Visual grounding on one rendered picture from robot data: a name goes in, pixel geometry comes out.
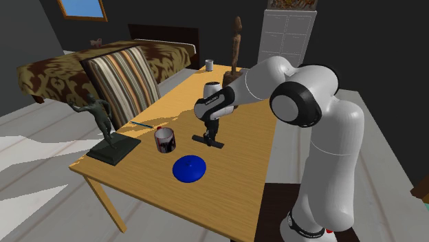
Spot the black flat bar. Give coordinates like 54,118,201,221
191,134,225,149

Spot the light wooden table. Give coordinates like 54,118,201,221
68,63,279,242

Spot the blue round disc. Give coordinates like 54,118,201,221
172,154,208,184

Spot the white mug with dark print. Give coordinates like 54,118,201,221
153,126,177,154

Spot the blue pen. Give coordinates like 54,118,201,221
129,120,155,129

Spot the tall brown wooden figure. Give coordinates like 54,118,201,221
222,16,245,89

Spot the striped upholstered chair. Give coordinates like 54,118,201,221
80,45,162,132

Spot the dark bronze man statue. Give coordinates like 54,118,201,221
68,93,142,167

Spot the dark robot stand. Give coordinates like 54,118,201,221
230,182,362,242

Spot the white panelled cabinet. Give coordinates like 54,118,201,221
256,8,318,68

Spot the bed with brown patterned cover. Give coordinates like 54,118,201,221
16,23,201,105

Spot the wood framed window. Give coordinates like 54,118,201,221
56,0,109,23

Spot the wall picture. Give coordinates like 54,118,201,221
266,0,318,11

